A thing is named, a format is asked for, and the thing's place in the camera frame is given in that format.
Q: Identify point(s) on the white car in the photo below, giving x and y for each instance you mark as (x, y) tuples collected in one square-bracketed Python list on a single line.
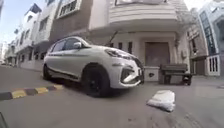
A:
[(73, 60)]

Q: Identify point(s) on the white box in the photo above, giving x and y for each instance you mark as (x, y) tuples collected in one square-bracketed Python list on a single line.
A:
[(151, 74)]

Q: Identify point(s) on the grey asphalt road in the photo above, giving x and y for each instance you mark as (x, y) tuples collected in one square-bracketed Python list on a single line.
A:
[(100, 113)]

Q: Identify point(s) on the beige and brown building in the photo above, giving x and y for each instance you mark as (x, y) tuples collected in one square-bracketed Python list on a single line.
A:
[(143, 16)]

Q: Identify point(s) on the dark bench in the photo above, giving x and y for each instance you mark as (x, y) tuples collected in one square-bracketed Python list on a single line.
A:
[(173, 69)]

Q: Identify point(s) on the white bag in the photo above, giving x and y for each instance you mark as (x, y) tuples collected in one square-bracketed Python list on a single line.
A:
[(162, 100)]

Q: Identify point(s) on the yellow and black speed bump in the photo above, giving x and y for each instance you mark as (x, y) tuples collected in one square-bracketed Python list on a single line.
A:
[(41, 90)]

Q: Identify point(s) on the row of white buildings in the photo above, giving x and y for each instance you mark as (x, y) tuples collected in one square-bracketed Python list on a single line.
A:
[(30, 33)]

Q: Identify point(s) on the white building with blue glass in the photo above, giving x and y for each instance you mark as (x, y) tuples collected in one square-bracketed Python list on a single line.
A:
[(210, 33)]

